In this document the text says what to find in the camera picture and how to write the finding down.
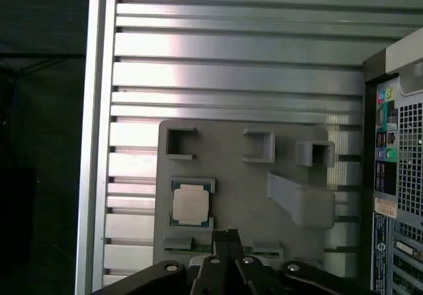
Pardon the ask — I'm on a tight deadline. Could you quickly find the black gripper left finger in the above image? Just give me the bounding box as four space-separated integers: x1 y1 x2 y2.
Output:
94 229 236 295

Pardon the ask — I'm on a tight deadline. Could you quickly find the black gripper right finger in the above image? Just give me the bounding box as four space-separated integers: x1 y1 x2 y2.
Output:
227 229 381 295

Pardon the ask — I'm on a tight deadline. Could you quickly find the CPU with silver top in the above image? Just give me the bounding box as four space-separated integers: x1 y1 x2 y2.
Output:
170 179 213 228

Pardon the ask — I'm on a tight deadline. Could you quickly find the green RAM stick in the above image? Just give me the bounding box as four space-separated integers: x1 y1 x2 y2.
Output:
164 245 282 255

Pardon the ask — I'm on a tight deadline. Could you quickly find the grey plastic parts rack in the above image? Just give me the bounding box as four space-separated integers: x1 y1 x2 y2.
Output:
153 119 338 278

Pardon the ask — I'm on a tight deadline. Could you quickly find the black open PC case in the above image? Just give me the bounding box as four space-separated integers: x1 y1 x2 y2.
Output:
362 26 423 295

